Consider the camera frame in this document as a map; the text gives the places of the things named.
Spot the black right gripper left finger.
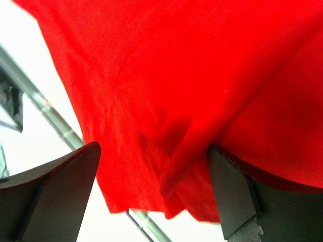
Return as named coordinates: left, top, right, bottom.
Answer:
left=1, top=142, right=101, bottom=242

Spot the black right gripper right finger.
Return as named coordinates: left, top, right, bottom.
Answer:
left=206, top=145, right=322, bottom=241

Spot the red t shirt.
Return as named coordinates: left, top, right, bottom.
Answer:
left=17, top=1, right=322, bottom=222

